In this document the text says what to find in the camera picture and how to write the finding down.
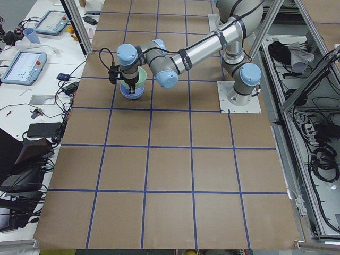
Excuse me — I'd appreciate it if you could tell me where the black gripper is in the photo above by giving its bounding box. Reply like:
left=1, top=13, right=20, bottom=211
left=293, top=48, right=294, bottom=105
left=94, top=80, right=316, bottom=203
left=122, top=76, right=139, bottom=95

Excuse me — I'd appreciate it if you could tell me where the green bowl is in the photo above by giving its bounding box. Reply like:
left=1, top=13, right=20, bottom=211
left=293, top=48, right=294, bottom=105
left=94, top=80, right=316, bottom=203
left=121, top=66, right=147, bottom=90

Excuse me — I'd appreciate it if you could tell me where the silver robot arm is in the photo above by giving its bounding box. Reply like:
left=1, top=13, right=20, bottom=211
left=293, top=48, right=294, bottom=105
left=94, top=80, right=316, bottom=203
left=111, top=1, right=263, bottom=94

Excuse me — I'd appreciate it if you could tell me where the blue bowl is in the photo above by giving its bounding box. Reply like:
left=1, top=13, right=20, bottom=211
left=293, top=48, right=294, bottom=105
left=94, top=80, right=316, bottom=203
left=120, top=84, right=145, bottom=100

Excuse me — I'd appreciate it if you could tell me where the black power adapter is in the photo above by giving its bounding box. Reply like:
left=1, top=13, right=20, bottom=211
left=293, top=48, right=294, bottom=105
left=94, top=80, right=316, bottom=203
left=83, top=16, right=98, bottom=26

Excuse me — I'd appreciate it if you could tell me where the far teach pendant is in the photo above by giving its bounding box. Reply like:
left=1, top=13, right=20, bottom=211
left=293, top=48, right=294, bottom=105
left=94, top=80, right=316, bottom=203
left=34, top=10, right=69, bottom=36

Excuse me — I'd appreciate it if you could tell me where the teach pendant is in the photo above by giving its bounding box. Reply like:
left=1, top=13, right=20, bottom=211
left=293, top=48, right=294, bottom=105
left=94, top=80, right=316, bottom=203
left=1, top=50, right=47, bottom=86
left=34, top=10, right=69, bottom=36

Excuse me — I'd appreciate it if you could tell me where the near teach pendant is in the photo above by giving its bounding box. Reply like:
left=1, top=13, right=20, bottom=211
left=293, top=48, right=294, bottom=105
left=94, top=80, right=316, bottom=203
left=1, top=50, right=47, bottom=86

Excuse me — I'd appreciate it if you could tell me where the blue plastic cup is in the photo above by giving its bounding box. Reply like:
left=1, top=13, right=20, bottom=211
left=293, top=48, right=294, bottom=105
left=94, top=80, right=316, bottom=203
left=23, top=28, right=40, bottom=44

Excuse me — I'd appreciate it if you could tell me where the black monitor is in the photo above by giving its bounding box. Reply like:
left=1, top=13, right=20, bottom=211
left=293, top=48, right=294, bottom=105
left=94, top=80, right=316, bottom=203
left=1, top=129, right=54, bottom=183

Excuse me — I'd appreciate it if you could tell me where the aluminium frame post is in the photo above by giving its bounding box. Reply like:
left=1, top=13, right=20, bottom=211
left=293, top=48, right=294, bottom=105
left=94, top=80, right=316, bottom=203
left=60, top=0, right=93, bottom=56

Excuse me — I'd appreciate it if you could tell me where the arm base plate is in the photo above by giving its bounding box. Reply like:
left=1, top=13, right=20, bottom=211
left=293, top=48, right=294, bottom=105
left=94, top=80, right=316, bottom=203
left=217, top=81, right=262, bottom=114

